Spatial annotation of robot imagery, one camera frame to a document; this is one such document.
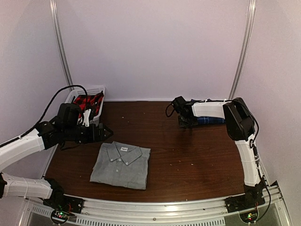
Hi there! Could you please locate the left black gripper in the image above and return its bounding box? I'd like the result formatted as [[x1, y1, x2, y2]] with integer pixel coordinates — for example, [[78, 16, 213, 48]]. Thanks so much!
[[63, 123, 113, 145]]

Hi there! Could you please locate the blue plaid shirt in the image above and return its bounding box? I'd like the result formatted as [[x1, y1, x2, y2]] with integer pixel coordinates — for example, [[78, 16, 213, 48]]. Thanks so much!
[[190, 98, 227, 125]]

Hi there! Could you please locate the grey long sleeve shirt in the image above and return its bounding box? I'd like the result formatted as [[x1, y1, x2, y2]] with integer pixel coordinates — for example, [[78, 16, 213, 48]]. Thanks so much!
[[90, 141, 151, 190]]

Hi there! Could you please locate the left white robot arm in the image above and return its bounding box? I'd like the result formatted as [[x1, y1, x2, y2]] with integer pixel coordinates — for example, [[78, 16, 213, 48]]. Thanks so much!
[[0, 103, 113, 209]]

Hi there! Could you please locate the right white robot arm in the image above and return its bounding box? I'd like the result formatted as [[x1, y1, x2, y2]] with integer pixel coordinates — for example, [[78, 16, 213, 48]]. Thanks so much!
[[170, 96, 264, 208]]

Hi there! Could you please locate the red black plaid shirt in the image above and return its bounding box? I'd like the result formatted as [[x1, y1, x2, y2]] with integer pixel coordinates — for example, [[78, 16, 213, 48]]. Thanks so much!
[[72, 91, 104, 116]]

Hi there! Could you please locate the white plastic basket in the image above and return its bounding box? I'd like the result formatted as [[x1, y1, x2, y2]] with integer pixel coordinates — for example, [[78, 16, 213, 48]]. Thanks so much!
[[65, 85, 106, 125]]

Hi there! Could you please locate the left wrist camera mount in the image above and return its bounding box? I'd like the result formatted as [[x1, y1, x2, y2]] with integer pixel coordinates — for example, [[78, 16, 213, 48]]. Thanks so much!
[[82, 109, 92, 127]]

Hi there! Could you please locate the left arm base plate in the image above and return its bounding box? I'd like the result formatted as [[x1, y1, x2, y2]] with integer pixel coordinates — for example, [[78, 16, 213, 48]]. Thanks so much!
[[42, 195, 84, 214]]

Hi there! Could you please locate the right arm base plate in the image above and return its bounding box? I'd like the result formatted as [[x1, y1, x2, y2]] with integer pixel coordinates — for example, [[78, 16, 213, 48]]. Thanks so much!
[[225, 194, 265, 213]]

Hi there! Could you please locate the aluminium front rail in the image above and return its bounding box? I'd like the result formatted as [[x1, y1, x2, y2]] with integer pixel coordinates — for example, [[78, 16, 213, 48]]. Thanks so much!
[[18, 186, 292, 226]]

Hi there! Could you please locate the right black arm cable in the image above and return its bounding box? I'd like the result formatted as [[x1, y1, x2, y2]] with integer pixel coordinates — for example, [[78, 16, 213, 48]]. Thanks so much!
[[165, 98, 271, 222]]

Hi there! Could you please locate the right aluminium corner post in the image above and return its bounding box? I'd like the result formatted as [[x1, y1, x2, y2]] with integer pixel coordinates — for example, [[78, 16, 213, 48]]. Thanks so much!
[[229, 0, 256, 99]]

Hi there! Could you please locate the aluminium corner post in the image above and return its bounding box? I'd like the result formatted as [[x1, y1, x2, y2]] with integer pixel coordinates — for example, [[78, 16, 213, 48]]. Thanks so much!
[[229, 0, 256, 99], [49, 0, 73, 86]]

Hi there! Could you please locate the left aluminium corner post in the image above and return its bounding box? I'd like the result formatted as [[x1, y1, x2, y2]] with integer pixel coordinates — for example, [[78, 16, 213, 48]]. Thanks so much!
[[49, 0, 73, 86]]

